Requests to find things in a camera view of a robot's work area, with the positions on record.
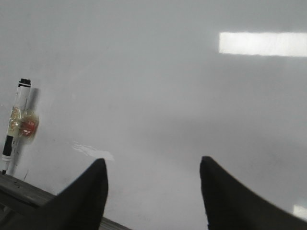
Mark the white whiteboard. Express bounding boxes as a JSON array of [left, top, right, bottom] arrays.
[[0, 0, 307, 230]]

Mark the black and white whiteboard marker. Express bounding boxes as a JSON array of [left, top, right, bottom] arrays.
[[1, 78, 32, 175]]

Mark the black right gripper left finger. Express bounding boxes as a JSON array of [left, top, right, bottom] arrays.
[[1, 159, 108, 230]]

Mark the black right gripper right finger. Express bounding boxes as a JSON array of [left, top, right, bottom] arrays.
[[200, 156, 307, 230]]

